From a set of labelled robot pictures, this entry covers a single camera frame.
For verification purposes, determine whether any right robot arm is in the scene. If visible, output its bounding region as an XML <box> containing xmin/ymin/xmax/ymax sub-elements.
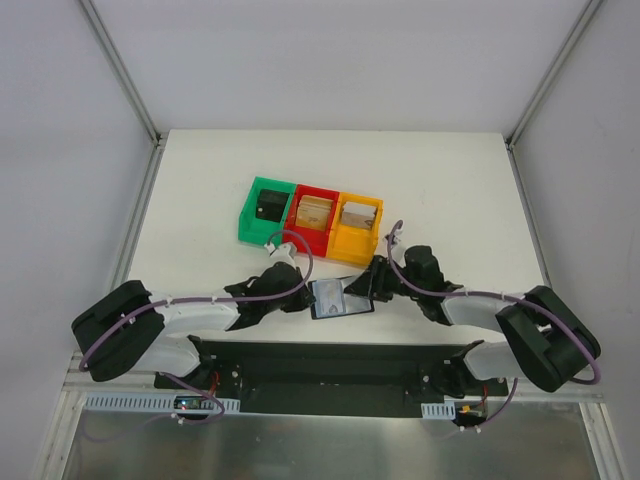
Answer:
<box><xmin>345</xmin><ymin>245</ymin><xmax>601</xmax><ymax>397</ymax></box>

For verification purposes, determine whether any aluminium frame post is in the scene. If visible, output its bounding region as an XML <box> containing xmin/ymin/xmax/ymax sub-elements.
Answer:
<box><xmin>504</xmin><ymin>0</ymin><xmax>606</xmax><ymax>151</ymax></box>
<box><xmin>77</xmin><ymin>0</ymin><xmax>169</xmax><ymax>146</ymax></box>

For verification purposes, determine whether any black leather card holder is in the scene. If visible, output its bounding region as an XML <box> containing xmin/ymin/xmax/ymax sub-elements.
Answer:
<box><xmin>308</xmin><ymin>276</ymin><xmax>375</xmax><ymax>320</ymax></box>

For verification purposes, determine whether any red plastic bin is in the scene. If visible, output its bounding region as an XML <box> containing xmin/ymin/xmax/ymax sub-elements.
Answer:
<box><xmin>284</xmin><ymin>184</ymin><xmax>339</xmax><ymax>257</ymax></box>

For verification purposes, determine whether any black card stack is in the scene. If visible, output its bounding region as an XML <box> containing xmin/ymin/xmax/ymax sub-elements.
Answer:
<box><xmin>255</xmin><ymin>189</ymin><xmax>290</xmax><ymax>223</ymax></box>

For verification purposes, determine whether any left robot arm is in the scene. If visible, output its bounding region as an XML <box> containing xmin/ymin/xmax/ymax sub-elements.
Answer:
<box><xmin>71</xmin><ymin>243</ymin><xmax>315</xmax><ymax>389</ymax></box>

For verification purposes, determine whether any silver card stack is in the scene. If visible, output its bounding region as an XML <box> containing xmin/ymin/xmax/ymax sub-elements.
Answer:
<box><xmin>340</xmin><ymin>201</ymin><xmax>377</xmax><ymax>230</ymax></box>

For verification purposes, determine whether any silver VIP card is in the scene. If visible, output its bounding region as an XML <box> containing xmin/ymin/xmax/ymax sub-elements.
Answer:
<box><xmin>313</xmin><ymin>279</ymin><xmax>346</xmax><ymax>318</ymax></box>

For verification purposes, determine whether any left aluminium frame post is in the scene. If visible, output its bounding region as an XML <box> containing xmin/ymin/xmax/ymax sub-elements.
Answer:
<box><xmin>77</xmin><ymin>0</ymin><xmax>169</xmax><ymax>146</ymax></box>

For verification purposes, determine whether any gold card stack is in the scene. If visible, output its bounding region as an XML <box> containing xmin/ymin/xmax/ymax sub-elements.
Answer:
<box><xmin>295</xmin><ymin>195</ymin><xmax>333</xmax><ymax>231</ymax></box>

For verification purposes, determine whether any left white cable duct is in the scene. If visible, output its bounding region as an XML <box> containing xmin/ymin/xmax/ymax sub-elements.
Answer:
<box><xmin>84</xmin><ymin>392</ymin><xmax>241</xmax><ymax>415</ymax></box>

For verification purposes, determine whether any right white cable duct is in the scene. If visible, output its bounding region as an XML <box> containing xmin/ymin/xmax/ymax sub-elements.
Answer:
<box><xmin>420</xmin><ymin>400</ymin><xmax>457</xmax><ymax>421</ymax></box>

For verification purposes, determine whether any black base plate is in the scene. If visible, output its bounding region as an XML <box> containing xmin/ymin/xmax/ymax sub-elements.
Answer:
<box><xmin>152</xmin><ymin>335</ymin><xmax>519</xmax><ymax>419</ymax></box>

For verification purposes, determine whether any right aluminium frame post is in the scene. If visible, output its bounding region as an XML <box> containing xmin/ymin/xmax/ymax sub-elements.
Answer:
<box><xmin>504</xmin><ymin>0</ymin><xmax>606</xmax><ymax>151</ymax></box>

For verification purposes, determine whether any yellow plastic bin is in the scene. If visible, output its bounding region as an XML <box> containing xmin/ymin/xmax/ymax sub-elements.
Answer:
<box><xmin>326</xmin><ymin>192</ymin><xmax>384</xmax><ymax>267</ymax></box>

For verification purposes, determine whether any white cable duct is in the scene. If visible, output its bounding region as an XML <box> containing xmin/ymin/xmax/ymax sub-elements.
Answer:
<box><xmin>420</xmin><ymin>400</ymin><xmax>457</xmax><ymax>421</ymax></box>
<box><xmin>84</xmin><ymin>392</ymin><xmax>241</xmax><ymax>415</ymax></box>

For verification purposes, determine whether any green plastic bin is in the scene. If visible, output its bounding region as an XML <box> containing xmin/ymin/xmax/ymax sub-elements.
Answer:
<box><xmin>237</xmin><ymin>176</ymin><xmax>297</xmax><ymax>245</ymax></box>

